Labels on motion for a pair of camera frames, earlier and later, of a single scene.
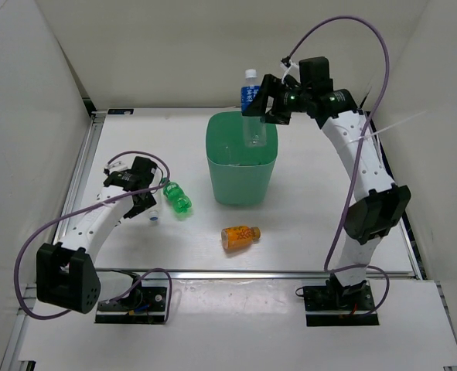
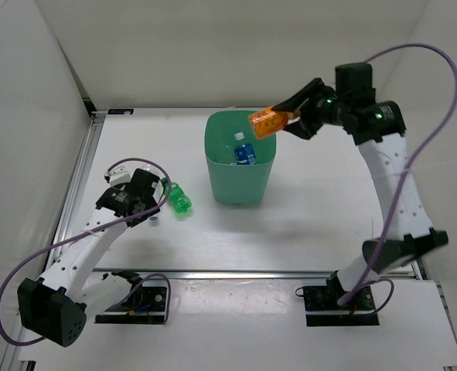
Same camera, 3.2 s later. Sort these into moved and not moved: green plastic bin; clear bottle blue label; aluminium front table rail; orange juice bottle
Moved: orange juice bottle; clear bottle blue label
Not moved: green plastic bin; aluminium front table rail
